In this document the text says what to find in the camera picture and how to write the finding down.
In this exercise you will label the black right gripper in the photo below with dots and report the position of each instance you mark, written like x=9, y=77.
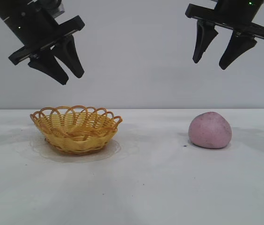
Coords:
x=235, y=14

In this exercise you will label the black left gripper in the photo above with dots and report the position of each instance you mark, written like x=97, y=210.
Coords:
x=36, y=25

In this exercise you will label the yellow woven plastic basket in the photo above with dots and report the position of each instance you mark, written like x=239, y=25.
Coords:
x=75, y=141

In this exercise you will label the clear round plate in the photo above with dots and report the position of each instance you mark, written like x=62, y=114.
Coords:
x=39, y=151

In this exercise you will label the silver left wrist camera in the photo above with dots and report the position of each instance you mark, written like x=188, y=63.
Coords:
x=59, y=10

